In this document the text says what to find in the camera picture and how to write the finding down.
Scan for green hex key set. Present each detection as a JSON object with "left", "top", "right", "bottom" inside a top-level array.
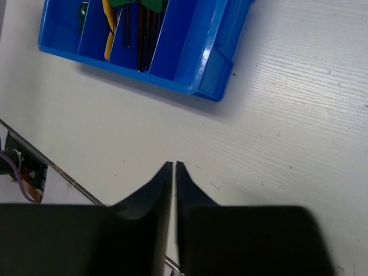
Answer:
[{"left": 115, "top": 1, "right": 168, "bottom": 72}]

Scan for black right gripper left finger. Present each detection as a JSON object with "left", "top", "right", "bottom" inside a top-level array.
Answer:
[{"left": 1, "top": 162, "right": 173, "bottom": 275}]

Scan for blue plastic divided bin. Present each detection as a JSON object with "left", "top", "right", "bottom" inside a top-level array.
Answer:
[{"left": 38, "top": 0, "right": 252, "bottom": 101}]

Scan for yellow black long-nose pliers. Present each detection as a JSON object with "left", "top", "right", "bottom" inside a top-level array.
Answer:
[{"left": 102, "top": 0, "right": 122, "bottom": 60}]

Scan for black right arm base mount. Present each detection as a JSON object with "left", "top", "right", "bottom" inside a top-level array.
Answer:
[{"left": 1, "top": 132, "right": 48, "bottom": 204}]

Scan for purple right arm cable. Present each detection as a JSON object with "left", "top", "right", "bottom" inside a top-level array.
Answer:
[{"left": 0, "top": 151, "right": 41, "bottom": 204}]

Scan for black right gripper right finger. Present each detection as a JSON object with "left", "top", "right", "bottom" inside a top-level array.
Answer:
[{"left": 175, "top": 162, "right": 335, "bottom": 275}]

